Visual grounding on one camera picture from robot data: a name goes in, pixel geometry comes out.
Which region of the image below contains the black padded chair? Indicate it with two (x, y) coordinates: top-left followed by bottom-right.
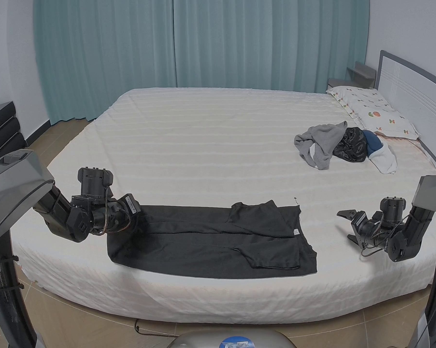
(0, 101), (27, 167)

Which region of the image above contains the grey bedside table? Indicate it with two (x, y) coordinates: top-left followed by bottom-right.
(327, 62), (377, 90)

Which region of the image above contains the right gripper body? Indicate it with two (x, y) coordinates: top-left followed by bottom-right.
(350, 212), (384, 248)

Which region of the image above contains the grey garment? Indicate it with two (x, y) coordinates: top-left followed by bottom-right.
(294, 121), (349, 171)

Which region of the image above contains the black patterned garment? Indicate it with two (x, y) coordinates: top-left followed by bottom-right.
(332, 127), (369, 163)

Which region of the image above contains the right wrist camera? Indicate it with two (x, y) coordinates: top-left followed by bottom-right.
(380, 196), (407, 225)

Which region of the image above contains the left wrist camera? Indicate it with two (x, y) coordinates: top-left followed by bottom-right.
(77, 167), (114, 199)

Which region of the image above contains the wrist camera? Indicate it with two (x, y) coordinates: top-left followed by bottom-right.
(380, 196), (407, 225)
(77, 167), (114, 199)

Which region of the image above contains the white printed pillow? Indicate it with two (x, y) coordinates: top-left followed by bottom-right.
(325, 85), (421, 141)

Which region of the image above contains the white garment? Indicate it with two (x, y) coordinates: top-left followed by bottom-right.
(368, 145), (398, 175)

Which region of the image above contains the dark blue garment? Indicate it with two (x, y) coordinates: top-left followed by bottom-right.
(362, 129), (385, 157)

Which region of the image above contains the black cable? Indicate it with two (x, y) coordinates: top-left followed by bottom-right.
(134, 318), (179, 339)

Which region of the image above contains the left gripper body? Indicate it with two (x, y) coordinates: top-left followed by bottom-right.
(112, 193), (143, 232)

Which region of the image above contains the blue-green curtain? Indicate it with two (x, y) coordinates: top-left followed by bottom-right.
(172, 0), (371, 94)
(32, 0), (178, 125)

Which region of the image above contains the bed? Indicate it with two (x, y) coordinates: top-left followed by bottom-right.
(13, 49), (436, 326)

